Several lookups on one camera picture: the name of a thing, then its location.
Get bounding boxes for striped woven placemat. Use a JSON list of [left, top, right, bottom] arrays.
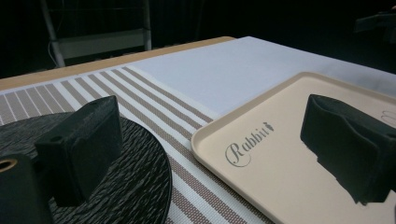
[[0, 35, 396, 224]]

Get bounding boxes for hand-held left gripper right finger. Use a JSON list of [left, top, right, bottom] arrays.
[[300, 93, 396, 206]]

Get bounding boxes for black textured round plate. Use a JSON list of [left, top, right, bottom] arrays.
[[0, 111, 173, 224]]

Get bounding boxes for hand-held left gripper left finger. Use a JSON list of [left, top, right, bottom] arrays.
[[34, 94, 124, 208]]

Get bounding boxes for white metal stand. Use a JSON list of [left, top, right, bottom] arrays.
[[39, 0, 153, 68]]

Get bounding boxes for beige plastic tray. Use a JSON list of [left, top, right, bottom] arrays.
[[191, 71, 396, 224]]

